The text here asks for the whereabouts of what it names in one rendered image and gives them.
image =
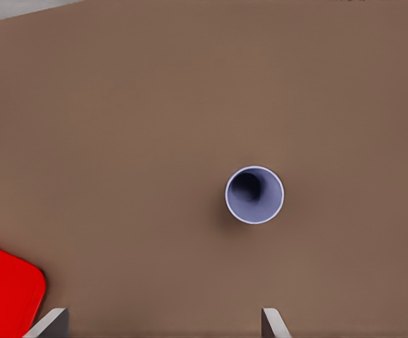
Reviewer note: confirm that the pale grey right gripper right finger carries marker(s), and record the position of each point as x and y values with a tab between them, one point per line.
272	325

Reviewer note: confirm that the blue-grey cup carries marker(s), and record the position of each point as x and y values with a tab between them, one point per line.
260	207

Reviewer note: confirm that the red tray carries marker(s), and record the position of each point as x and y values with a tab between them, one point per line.
3	285

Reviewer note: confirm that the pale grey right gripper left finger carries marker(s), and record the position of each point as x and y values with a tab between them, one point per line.
52	324

